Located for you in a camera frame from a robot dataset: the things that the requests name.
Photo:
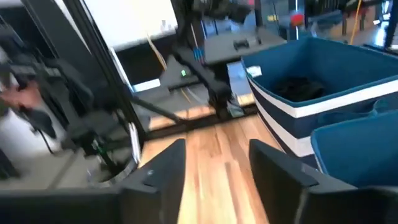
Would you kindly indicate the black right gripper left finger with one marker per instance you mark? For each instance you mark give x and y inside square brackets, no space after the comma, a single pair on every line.
[161,186]

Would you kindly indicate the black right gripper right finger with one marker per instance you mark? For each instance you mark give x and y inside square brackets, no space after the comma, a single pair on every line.
[273,180]

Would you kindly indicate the black garment with white tag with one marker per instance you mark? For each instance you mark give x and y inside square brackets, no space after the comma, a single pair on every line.
[298,88]

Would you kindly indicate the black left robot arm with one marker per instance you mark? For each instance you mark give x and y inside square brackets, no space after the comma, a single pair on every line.
[202,73]

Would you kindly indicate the navy white striped fabric bin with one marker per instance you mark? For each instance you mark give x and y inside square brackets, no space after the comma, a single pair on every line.
[357,149]
[314,62]

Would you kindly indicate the grey table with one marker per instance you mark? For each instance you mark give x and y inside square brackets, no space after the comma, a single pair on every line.
[230,46]

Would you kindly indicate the red button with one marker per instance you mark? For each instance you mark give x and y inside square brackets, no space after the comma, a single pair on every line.
[297,19]

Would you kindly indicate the white board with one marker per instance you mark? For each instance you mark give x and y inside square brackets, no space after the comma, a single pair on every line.
[130,21]

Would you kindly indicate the person's hand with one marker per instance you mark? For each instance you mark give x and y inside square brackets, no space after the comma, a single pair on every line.
[20,96]

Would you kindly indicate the black frame post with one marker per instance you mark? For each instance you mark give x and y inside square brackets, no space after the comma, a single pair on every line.
[102,81]

